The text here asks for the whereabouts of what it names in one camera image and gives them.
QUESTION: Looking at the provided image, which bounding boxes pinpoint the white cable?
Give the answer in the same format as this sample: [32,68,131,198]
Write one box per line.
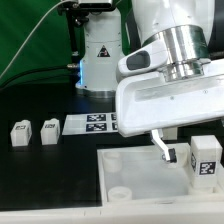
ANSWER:
[0,0,73,81]

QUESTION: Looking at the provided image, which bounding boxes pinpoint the white square tabletop part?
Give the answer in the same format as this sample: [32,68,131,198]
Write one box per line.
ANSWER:
[97,143,224,205]

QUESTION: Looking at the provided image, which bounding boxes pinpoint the black cable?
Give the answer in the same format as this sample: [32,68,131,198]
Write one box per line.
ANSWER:
[0,63,81,93]

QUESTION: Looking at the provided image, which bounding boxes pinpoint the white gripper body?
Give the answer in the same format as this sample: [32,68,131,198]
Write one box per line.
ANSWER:
[116,40,224,137]

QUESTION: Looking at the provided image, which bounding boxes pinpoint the white marker sheet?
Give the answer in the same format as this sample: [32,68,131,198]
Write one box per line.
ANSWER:
[62,112,117,135]

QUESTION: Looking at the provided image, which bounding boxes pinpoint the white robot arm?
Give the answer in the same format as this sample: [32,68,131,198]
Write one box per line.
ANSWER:
[78,0,224,162]

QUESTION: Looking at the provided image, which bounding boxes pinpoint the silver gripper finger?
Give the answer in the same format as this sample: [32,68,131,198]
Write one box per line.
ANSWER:
[150,129,177,163]

